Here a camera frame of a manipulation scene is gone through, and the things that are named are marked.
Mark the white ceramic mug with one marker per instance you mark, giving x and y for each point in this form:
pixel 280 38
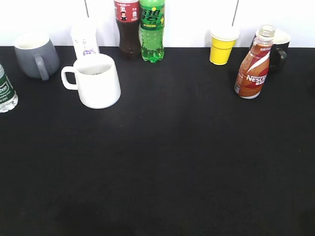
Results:
pixel 95 78

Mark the brown nescafe coffee bottle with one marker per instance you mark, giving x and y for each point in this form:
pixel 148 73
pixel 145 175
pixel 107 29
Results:
pixel 255 66

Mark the green sprite bottle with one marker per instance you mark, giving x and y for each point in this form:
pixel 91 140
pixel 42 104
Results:
pixel 152 20

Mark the yellow paper cup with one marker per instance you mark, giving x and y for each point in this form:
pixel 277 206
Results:
pixel 223 40

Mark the dark cola bottle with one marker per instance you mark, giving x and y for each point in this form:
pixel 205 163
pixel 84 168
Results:
pixel 128 20

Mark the grey ceramic mug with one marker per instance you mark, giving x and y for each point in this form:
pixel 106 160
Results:
pixel 36 55

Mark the black ceramic mug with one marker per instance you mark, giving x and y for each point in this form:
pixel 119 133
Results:
pixel 278 52

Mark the clear water bottle green label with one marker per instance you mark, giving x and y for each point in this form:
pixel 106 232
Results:
pixel 8 95

